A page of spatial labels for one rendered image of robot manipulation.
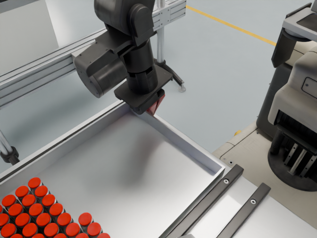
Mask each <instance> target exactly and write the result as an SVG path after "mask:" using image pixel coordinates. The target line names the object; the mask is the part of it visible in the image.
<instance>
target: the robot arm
mask: <svg viewBox="0 0 317 238"><path fill-rule="evenodd" d="M154 4H155V0H94V11H95V14H96V16H97V17H98V18H99V19H100V20H101V21H103V22H104V24H105V27H106V29H107V31H106V32H104V33H103V34H101V35H100V36H98V37H96V38H95V41H96V42H94V43H93V44H92V45H91V46H89V47H88V48H87V49H85V50H84V51H83V52H81V53H80V54H79V55H78V56H76V58H75V60H74V64H75V66H76V71H77V73H78V75H79V77H80V79H81V81H82V82H83V84H84V85H85V86H86V88H87V89H88V90H89V91H90V92H91V93H92V94H93V95H94V96H95V97H97V98H100V97H102V96H103V95H104V94H106V93H107V92H108V91H110V90H111V89H112V88H114V87H115V86H116V85H118V84H119V83H121V82H122V81H123V80H125V79H126V81H125V82H123V83H122V84H121V85H120V86H119V87H118V88H116V89H115V90H114V94H115V97H116V98H118V99H119V100H123V101H124V102H126V103H127V104H128V105H130V108H131V109H133V111H134V112H136V113H137V114H138V115H141V114H143V113H144V112H145V111H147V112H148V113H150V114H151V115H154V114H155V112H156V110H157V108H158V107H159V105H160V104H161V102H162V100H163V99H164V97H165V90H164V89H162V87H163V86H164V85H165V84H167V83H168V82H169V81H170V80H171V81H173V75H172V74H171V73H170V72H168V71H166V70H164V69H163V68H161V67H159V66H158V65H156V64H155V62H154V57H153V52H152V47H151V42H150V38H151V37H152V36H153V35H154V30H153V27H154V24H153V19H152V13H153V9H154Z"/></svg>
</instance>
